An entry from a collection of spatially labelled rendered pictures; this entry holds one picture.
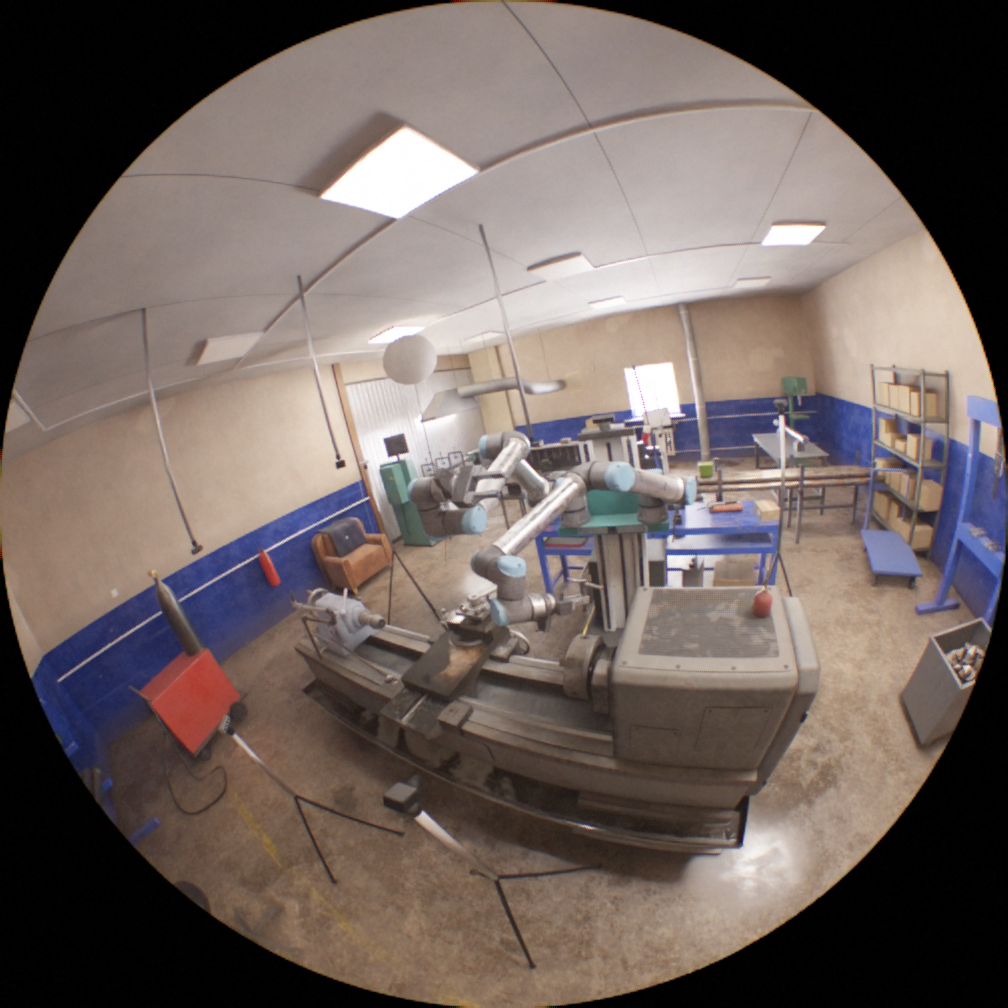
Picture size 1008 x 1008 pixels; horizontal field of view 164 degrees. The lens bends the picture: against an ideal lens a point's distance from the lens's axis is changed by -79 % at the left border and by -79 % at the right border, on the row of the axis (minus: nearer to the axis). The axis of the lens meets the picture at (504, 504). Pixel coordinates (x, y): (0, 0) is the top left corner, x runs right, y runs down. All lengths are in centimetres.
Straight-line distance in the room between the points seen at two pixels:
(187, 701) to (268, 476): 321
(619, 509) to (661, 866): 206
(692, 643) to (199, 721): 376
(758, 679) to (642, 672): 33
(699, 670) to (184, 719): 372
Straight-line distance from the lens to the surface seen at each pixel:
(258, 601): 537
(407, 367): 478
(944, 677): 267
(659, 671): 103
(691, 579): 335
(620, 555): 239
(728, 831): 182
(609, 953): 210
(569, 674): 130
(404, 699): 184
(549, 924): 211
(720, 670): 104
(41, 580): 523
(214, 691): 388
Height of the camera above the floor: 209
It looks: 17 degrees down
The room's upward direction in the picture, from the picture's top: 13 degrees counter-clockwise
